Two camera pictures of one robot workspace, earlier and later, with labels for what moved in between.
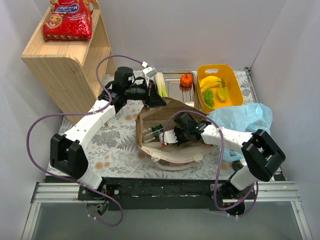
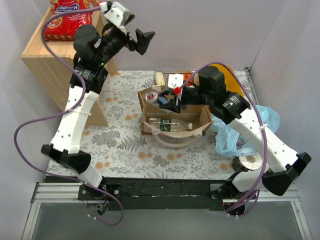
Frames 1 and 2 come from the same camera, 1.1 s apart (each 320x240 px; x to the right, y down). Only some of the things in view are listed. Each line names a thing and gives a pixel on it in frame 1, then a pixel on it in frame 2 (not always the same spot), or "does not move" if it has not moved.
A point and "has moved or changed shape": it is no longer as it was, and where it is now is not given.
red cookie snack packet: (70, 20) does not move
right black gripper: (176, 136) → (180, 100)
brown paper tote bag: (150, 122) has moved or changed shape
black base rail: (165, 193) does not move
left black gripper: (151, 95) → (131, 41)
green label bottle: (150, 134) → (170, 125)
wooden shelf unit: (73, 71) does not move
